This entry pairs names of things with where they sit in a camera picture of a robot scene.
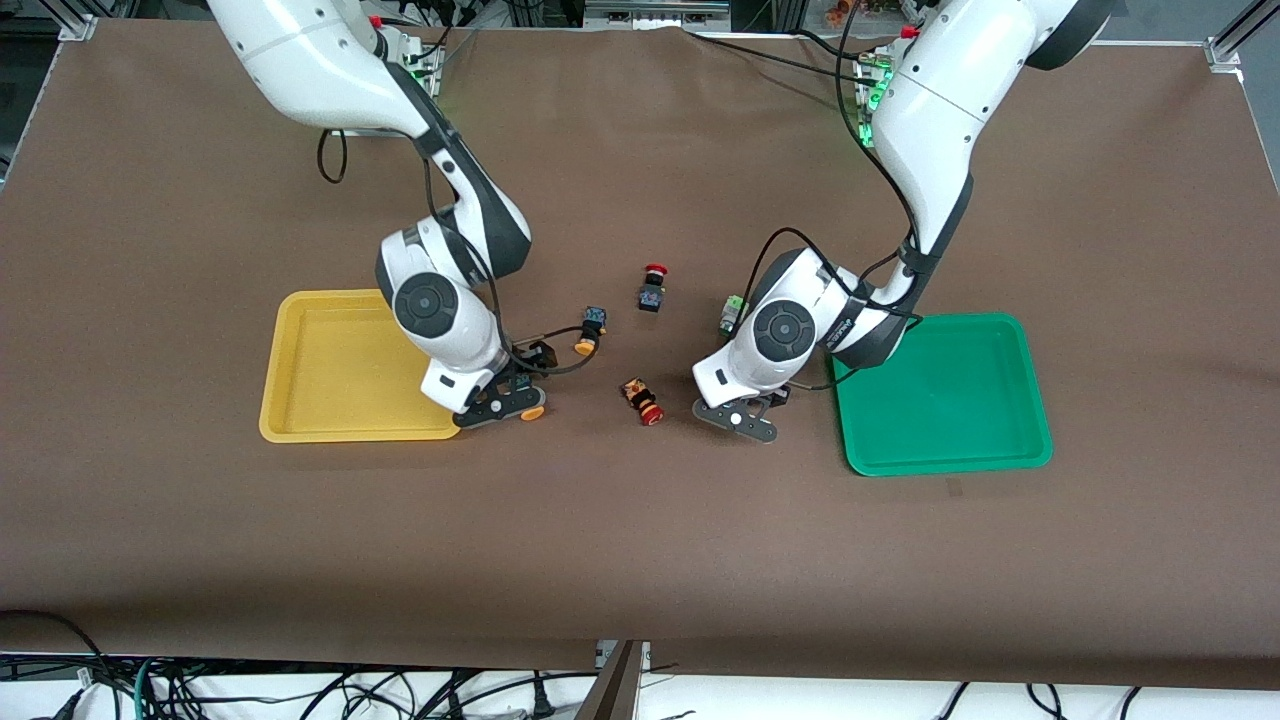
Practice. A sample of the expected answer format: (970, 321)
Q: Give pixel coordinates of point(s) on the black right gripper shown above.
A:
(541, 356)

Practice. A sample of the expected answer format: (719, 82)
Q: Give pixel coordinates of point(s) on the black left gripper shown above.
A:
(779, 399)

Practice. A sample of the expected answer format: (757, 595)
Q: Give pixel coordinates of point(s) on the yellow push button switch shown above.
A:
(590, 345)
(534, 412)

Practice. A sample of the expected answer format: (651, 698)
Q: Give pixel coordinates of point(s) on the green push button switch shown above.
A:
(730, 318)

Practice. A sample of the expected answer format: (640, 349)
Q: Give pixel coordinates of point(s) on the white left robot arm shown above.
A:
(780, 335)

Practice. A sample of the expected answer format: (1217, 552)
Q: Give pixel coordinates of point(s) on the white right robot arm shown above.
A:
(430, 310)

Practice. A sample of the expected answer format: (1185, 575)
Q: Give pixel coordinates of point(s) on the red button with orange body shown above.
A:
(642, 398)

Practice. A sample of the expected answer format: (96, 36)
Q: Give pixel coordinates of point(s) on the red button with blue body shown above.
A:
(652, 292)

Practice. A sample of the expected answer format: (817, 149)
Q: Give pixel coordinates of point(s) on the green plastic tray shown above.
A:
(950, 400)

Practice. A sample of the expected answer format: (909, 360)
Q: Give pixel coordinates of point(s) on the brown table mat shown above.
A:
(640, 550)

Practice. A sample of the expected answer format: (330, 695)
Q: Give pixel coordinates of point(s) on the yellow plastic tray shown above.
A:
(330, 370)

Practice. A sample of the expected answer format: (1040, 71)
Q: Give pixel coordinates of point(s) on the orange background objects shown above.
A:
(840, 10)

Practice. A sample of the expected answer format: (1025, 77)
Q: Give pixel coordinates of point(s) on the metal table frame bracket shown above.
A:
(607, 655)

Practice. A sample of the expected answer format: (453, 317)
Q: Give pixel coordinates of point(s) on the aluminium corner post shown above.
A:
(72, 22)
(1235, 38)

